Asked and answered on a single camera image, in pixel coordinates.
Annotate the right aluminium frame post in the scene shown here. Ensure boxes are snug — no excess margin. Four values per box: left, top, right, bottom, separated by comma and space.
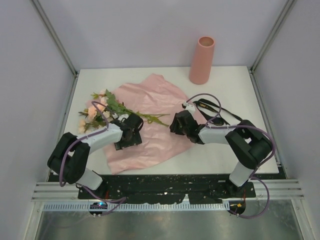
249, 0, 297, 75

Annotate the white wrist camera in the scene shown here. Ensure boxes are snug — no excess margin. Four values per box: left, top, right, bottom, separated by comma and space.
181, 101, 196, 114
112, 113, 129, 122

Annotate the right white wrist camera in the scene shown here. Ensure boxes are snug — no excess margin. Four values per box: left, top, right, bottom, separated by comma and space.
181, 101, 196, 114

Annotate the aluminium front rail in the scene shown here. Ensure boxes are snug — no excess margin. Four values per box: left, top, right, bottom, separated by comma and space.
31, 179, 305, 202

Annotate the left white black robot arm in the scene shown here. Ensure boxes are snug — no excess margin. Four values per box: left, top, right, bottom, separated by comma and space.
47, 113, 144, 199

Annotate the pink tapered vase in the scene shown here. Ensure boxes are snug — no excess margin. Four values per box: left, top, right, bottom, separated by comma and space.
189, 36, 215, 85

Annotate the black ribbon gold lettering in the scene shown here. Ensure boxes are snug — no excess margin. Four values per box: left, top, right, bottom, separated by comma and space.
192, 98, 243, 126

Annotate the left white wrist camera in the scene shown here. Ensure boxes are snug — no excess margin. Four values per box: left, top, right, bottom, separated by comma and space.
112, 113, 129, 122

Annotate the aluminium frame post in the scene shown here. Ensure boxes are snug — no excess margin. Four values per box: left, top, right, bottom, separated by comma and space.
249, 0, 297, 75
30, 0, 78, 77

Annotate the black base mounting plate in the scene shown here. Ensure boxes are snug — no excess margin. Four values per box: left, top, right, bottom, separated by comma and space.
47, 173, 257, 205

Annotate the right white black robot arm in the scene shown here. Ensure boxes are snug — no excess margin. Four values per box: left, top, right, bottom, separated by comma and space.
169, 110, 276, 197

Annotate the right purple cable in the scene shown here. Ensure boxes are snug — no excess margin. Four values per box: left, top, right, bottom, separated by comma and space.
186, 92, 277, 220

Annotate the pink tissue paper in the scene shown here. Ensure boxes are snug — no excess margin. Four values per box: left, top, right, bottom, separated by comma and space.
88, 73, 194, 175

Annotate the left aluminium frame post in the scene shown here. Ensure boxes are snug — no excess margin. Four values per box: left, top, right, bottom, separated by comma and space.
30, 0, 78, 77

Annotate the pink artificial flower bunch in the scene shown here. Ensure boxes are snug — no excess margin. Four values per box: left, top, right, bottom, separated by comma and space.
78, 89, 169, 134

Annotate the white slotted cable duct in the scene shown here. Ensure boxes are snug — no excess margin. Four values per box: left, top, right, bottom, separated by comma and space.
42, 201, 230, 212

